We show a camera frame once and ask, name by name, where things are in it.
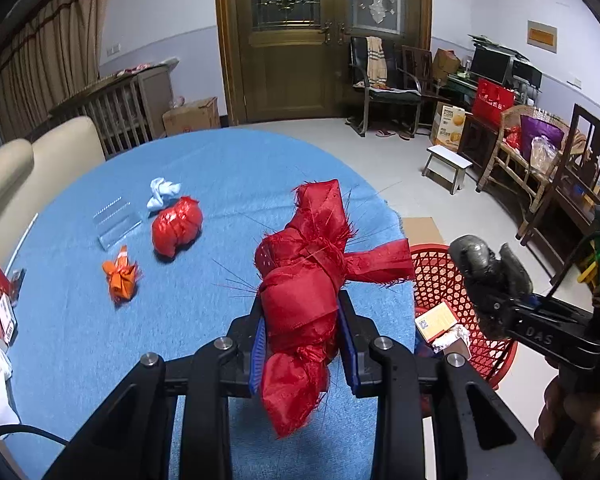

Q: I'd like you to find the orange wall plaque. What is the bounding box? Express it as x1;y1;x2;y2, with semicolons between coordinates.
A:
526;20;559;54

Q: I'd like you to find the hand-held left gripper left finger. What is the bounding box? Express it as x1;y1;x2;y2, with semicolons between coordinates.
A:
42;292;268;480

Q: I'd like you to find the brown cardboard box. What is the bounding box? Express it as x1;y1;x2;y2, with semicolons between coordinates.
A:
161;96;221;137

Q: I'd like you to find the small open cardboard box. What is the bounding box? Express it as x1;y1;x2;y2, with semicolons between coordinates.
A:
431;48;462;83

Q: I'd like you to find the red plastic basket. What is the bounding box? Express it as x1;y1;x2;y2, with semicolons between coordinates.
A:
407;244;518;391

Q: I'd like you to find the wooden glazed door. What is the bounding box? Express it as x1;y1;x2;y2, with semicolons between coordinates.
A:
214;0;433;126

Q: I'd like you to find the wicker chair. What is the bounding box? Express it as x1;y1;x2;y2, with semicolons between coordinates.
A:
475;105;576;211

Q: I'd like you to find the beige leather sofa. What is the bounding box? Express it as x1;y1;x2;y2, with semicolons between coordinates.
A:
0;116;107;261

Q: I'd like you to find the brown wooden chair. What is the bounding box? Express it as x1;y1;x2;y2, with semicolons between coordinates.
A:
400;45;443;101

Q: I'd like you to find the white crumpled tissue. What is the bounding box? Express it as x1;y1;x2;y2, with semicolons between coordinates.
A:
431;324;473;352

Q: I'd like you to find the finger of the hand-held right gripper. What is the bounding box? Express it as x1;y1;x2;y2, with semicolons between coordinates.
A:
519;291;552;312
472;285;521;341

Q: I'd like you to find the white and blue paper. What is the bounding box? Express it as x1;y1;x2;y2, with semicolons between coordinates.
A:
146;177;182;211

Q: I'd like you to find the dark snack packet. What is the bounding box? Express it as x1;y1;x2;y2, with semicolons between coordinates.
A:
7;269;27;306

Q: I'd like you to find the black armchair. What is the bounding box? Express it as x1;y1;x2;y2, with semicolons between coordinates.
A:
347;35;423;136

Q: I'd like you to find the black electronic device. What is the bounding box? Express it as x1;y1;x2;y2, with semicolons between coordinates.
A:
511;59;543;93

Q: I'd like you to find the yellow and white small box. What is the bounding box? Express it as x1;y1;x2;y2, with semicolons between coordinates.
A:
414;301;458;343

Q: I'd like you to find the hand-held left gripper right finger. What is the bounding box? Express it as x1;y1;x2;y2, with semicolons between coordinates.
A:
337;290;563;480

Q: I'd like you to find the red gift bag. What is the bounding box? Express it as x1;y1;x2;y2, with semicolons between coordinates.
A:
471;78;516;128

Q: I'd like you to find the purple bag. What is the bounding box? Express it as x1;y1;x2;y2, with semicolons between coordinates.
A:
519;114;566;161

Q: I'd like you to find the red plastic bag wad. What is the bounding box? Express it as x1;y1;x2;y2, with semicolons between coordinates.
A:
151;196;204;260

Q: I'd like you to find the flat cardboard sheet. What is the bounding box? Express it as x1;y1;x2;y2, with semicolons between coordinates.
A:
402;216;448;248

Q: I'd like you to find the clear plastic box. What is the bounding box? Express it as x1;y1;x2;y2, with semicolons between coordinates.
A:
92;198;143;251

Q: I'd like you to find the red cloth bundle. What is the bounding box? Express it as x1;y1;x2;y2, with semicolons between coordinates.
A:
254;178;417;440

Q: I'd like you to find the white medicine box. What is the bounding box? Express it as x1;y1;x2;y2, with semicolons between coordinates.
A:
0;292;20;346

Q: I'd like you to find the white stick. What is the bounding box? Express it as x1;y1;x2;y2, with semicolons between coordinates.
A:
7;212;40;271

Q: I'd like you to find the white low stool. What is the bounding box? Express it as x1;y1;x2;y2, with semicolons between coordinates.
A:
421;144;473;195

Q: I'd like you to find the black monitor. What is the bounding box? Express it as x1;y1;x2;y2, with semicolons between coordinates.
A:
469;42;513;86

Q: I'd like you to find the orange wrapper wad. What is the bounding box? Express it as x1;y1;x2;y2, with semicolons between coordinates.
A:
101;245;142;305

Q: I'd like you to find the orange print carton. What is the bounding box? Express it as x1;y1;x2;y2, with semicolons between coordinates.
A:
429;101;467;153

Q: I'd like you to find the clear plastic bag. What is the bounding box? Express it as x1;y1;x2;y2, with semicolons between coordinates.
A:
530;135;563;171

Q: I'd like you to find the dark wooden slat chair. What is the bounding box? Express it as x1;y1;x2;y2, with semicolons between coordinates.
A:
517;102;600;271

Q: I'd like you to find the wooden slatted crib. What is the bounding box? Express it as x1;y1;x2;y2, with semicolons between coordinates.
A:
47;62;176;161

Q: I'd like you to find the person's right hand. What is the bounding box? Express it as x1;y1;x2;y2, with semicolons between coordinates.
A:
534;375;600;466

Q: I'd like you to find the beige striped towel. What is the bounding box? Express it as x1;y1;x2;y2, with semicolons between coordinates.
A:
365;36;390;88

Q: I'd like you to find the beige striped curtain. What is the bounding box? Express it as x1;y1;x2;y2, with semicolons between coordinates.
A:
0;0;113;141

